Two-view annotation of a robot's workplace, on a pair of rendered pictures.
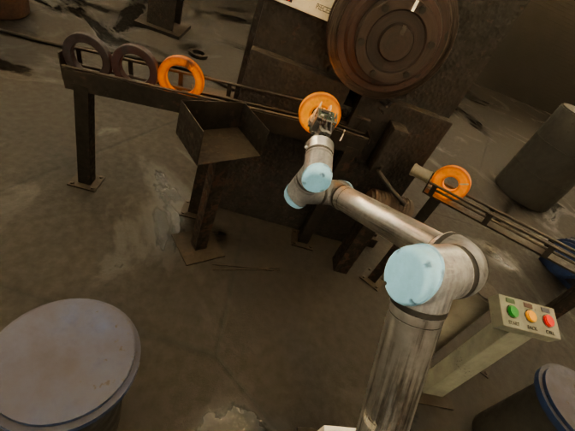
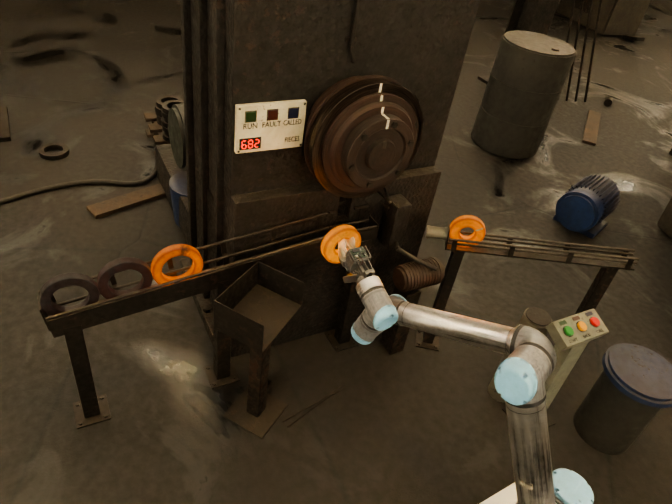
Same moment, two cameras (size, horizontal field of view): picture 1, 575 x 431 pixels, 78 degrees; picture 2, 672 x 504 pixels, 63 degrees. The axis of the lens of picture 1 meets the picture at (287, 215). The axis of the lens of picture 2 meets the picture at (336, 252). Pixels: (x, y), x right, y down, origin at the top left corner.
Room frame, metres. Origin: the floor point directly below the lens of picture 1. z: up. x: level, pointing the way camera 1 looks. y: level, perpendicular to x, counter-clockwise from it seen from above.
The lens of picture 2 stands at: (-0.26, 0.58, 2.04)
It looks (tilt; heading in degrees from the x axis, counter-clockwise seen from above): 38 degrees down; 341
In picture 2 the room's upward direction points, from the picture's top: 10 degrees clockwise
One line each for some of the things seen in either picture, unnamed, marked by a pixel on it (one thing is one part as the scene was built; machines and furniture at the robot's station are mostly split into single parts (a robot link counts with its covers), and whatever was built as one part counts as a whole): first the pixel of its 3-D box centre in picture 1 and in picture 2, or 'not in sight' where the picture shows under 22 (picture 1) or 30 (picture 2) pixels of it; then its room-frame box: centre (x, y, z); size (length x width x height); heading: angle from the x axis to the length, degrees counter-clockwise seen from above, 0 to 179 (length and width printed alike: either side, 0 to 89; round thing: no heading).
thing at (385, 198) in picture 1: (368, 235); (409, 306); (1.47, -0.42, 0.27); 0.22 x 0.13 x 0.53; 104
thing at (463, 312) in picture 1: (445, 324); (518, 356); (1.12, -0.82, 0.26); 0.12 x 0.12 x 0.52
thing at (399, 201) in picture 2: (386, 148); (393, 222); (1.59, -0.29, 0.68); 0.11 x 0.08 x 0.24; 14
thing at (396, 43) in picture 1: (394, 41); (378, 152); (1.43, -0.09, 1.11); 0.28 x 0.06 x 0.28; 104
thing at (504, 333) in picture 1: (474, 356); (553, 374); (0.97, -0.90, 0.31); 0.24 x 0.16 x 0.62; 104
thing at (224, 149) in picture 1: (207, 191); (256, 359); (1.15, 0.35, 0.36); 0.26 x 0.20 x 0.72; 139
